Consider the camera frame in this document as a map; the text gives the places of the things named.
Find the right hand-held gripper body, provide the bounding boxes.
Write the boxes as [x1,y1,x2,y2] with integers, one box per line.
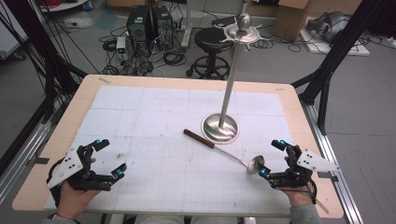
[266,144,341,189]

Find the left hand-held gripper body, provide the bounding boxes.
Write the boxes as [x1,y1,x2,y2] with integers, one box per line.
[46,143,115,191]

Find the metal ladle with wooden handle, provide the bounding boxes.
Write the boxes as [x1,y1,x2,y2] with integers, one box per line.
[182,128,265,175]

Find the metal utensil stand with hooks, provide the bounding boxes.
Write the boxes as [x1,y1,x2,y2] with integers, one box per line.
[200,12,270,145]

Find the person's left hand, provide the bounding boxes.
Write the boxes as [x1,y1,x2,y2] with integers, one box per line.
[56,181,102,220]

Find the person's right hand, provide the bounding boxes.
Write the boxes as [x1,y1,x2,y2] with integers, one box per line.
[281,157,316,207]

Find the white grid mat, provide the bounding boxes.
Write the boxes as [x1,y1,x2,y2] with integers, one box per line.
[45,85,295,216]

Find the white power supply box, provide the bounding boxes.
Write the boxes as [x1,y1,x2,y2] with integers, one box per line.
[116,35,128,62]

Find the white flat board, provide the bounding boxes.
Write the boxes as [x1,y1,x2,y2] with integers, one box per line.
[300,29,372,57]

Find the black computer tower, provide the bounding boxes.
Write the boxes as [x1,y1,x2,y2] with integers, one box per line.
[151,5,174,50]
[125,6,153,52]

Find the black round stool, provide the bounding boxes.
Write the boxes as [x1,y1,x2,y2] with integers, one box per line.
[186,27,233,80]

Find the cardboard box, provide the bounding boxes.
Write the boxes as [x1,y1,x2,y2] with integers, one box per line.
[274,0,311,41]

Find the grey bag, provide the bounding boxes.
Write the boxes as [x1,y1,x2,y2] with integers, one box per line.
[306,11,351,43]

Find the black flat device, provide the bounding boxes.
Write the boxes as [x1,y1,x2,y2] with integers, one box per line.
[212,16,237,27]

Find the white floor stand pole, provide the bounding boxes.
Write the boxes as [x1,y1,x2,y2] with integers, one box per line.
[180,0,194,50]

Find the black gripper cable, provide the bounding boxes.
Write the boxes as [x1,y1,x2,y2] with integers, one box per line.
[306,179,318,205]
[46,158,64,207]

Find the aluminium rail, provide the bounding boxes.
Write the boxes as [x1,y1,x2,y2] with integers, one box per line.
[300,101,363,224]
[0,119,52,203]

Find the black metal frame post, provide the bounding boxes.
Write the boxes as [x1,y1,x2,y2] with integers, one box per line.
[3,0,88,122]
[292,0,396,134]

